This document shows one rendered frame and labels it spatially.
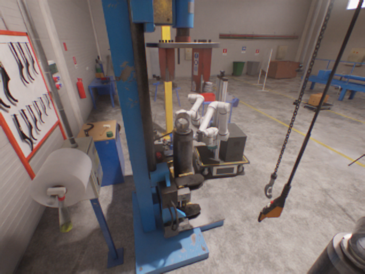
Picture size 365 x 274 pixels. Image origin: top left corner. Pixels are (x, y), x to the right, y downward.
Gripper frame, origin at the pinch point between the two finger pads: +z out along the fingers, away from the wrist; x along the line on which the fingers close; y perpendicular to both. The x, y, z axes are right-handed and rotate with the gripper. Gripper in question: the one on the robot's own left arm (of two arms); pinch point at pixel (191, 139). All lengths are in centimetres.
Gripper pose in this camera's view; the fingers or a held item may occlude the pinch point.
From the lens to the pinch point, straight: 185.9
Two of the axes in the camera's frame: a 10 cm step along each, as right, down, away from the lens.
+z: -7.8, 3.0, -5.4
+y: 6.2, 3.8, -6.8
